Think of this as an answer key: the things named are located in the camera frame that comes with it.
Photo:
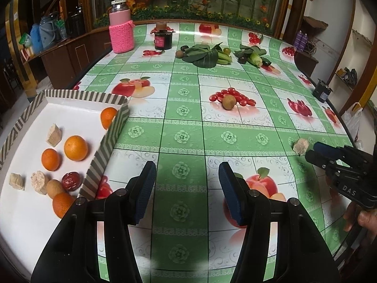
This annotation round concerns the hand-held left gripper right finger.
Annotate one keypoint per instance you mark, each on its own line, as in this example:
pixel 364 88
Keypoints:
pixel 231 194

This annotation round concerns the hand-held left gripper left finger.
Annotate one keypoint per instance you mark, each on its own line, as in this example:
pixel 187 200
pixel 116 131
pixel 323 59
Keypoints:
pixel 145 191

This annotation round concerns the small brown fruit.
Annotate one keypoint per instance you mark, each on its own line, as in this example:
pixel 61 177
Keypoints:
pixel 179 54

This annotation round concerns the dark green leaves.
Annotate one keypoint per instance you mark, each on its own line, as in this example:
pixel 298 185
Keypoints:
pixel 250 50

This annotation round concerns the purple bottles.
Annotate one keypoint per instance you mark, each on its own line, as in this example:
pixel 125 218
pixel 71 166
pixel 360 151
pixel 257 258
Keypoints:
pixel 302 41

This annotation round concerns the small orange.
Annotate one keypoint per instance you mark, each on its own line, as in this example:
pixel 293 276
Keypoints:
pixel 50 159

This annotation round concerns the green white packet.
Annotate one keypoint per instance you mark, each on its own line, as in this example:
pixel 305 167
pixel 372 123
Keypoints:
pixel 26 39

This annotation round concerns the dark jar with wooden lid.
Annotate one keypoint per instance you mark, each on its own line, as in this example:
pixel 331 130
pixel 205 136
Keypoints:
pixel 163 39

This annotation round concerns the dark purple passion fruit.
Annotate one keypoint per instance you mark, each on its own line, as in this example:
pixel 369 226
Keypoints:
pixel 242 59

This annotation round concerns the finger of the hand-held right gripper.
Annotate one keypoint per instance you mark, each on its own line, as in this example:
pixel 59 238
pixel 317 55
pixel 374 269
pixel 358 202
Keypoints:
pixel 328 151
pixel 319 159

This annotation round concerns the pink bottle with knitted sleeve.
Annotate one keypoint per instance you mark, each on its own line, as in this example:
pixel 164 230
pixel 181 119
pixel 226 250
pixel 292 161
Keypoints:
pixel 121 32

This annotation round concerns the large orange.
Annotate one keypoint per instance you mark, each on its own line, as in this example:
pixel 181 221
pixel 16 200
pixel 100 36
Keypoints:
pixel 76 148

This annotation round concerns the grey-blue plastic jug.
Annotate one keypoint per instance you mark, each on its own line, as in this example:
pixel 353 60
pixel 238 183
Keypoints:
pixel 48 34

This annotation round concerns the large green leaves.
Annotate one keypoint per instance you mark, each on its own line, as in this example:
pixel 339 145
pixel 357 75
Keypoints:
pixel 203 54

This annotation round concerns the striped cardboard box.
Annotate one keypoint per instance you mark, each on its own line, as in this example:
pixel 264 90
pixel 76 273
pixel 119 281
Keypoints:
pixel 73 115

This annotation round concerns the wooden cabinet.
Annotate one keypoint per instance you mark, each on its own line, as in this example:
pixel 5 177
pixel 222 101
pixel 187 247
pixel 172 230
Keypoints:
pixel 70 56

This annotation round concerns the green fruit print tablecloth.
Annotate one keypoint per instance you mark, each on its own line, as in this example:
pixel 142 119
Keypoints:
pixel 182 123

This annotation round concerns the person's right hand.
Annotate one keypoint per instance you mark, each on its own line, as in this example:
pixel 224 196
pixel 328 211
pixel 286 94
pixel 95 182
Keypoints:
pixel 368 221

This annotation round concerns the wrinkled red date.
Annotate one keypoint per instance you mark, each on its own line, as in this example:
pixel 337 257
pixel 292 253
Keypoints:
pixel 71 180

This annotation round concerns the round puffed grain cake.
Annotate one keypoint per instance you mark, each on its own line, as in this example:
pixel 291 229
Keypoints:
pixel 39 182

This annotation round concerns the small puffed grain cake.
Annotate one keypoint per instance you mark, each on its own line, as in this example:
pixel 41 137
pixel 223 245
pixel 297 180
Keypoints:
pixel 300 146

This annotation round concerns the rectangular puffed grain cake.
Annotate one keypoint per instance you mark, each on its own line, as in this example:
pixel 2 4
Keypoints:
pixel 54 134

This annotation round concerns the brown longan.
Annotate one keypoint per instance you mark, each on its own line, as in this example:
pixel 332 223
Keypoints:
pixel 55 188
pixel 229 101

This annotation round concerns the corn cob with husk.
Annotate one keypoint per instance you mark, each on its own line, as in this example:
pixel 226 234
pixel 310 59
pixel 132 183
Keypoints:
pixel 255 59

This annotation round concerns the black pot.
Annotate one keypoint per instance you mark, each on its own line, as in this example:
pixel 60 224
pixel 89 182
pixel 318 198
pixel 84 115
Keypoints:
pixel 76 20

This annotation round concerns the black device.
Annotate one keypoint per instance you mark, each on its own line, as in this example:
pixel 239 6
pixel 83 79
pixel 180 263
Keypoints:
pixel 322 91

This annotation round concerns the heart-shaped puffed grain cake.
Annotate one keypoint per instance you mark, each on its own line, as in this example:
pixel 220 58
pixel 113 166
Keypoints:
pixel 16 180

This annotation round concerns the green peppers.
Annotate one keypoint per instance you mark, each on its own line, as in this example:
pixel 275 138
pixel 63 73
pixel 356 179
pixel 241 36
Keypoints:
pixel 224 58

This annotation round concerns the blue plastic jug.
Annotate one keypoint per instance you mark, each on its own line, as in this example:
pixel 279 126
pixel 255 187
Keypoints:
pixel 36 39

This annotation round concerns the clear plastic bag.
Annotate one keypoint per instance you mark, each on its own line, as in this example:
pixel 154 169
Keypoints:
pixel 352 119

